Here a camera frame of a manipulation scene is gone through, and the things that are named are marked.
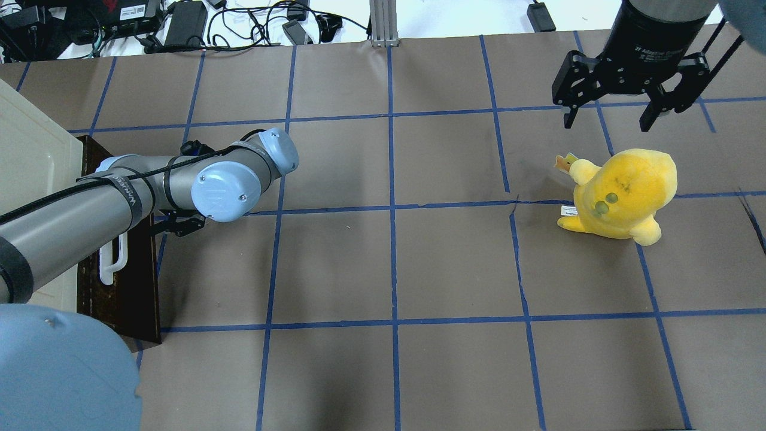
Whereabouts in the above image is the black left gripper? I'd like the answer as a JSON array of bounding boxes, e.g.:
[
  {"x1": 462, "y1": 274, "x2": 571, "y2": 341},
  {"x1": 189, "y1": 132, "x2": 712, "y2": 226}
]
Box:
[{"x1": 153, "y1": 210, "x2": 207, "y2": 237}]

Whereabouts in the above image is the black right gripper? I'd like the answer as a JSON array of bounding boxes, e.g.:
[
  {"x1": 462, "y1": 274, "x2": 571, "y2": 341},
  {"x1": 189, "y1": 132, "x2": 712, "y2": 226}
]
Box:
[{"x1": 552, "y1": 12, "x2": 711, "y2": 132}]

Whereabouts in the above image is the white drawer handle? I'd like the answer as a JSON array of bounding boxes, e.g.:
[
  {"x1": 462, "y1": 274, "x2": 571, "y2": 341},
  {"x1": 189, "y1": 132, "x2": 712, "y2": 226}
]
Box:
[{"x1": 99, "y1": 232, "x2": 129, "y2": 286}]

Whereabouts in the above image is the dark brown wooden drawer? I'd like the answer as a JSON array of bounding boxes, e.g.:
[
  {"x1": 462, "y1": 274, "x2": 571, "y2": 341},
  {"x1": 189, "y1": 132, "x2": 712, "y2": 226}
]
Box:
[{"x1": 77, "y1": 135, "x2": 162, "y2": 345}]

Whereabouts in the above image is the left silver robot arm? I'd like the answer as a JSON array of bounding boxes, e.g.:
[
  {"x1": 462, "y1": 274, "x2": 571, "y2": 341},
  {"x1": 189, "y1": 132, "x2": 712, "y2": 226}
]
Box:
[{"x1": 1, "y1": 128, "x2": 299, "y2": 430}]

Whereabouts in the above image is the yellow plush dinosaur toy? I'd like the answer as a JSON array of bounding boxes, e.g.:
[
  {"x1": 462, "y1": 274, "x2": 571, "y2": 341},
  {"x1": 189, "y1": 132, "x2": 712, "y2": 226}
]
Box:
[{"x1": 555, "y1": 149, "x2": 678, "y2": 246}]

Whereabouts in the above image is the cream plastic storage box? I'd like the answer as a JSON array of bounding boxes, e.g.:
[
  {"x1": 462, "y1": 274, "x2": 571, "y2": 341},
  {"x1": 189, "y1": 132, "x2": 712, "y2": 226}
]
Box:
[{"x1": 0, "y1": 79, "x2": 84, "y2": 312}]

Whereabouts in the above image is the black power adapter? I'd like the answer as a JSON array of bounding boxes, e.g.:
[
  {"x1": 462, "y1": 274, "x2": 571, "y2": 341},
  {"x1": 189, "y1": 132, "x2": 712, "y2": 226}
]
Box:
[{"x1": 163, "y1": 1, "x2": 208, "y2": 48}]

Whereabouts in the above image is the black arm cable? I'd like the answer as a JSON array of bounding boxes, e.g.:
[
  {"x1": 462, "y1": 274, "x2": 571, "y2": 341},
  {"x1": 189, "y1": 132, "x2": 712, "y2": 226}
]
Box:
[{"x1": 0, "y1": 129, "x2": 267, "y2": 225}]

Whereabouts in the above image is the aluminium frame post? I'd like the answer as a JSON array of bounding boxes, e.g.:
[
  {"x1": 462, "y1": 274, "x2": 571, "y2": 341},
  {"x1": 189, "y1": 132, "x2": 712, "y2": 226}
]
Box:
[{"x1": 369, "y1": 0, "x2": 400, "y2": 48}]

